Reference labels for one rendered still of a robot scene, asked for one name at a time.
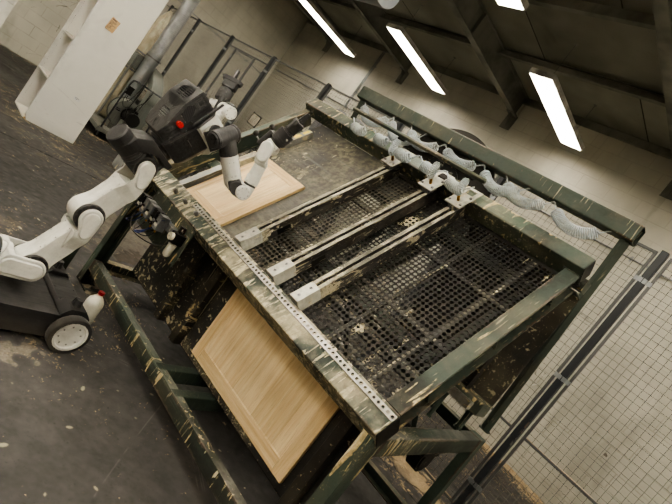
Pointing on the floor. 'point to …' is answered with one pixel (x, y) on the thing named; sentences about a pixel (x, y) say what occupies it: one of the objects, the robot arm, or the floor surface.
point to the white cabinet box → (85, 63)
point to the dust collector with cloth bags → (133, 86)
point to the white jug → (94, 305)
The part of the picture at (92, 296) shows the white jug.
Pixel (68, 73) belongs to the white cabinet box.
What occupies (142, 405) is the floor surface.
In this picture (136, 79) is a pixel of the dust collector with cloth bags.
